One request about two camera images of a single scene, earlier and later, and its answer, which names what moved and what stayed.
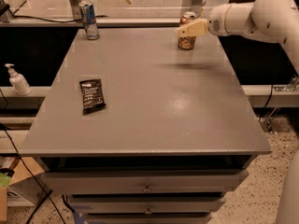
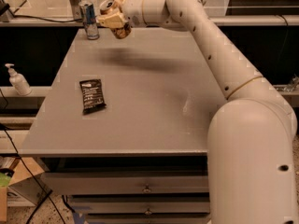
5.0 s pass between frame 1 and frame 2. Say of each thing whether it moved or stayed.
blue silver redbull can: stayed
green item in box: stayed
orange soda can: moved
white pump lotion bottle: stayed
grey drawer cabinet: stayed
